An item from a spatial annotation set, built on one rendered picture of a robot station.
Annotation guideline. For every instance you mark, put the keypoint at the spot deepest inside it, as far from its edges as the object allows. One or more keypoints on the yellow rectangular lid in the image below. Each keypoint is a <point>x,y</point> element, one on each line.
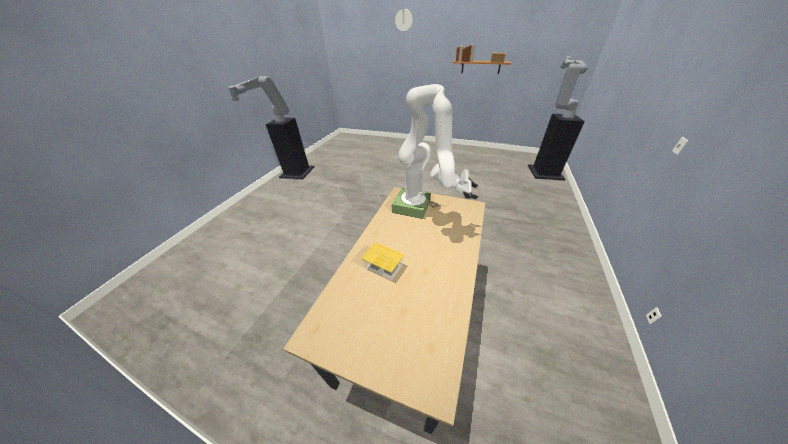
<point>383,257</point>

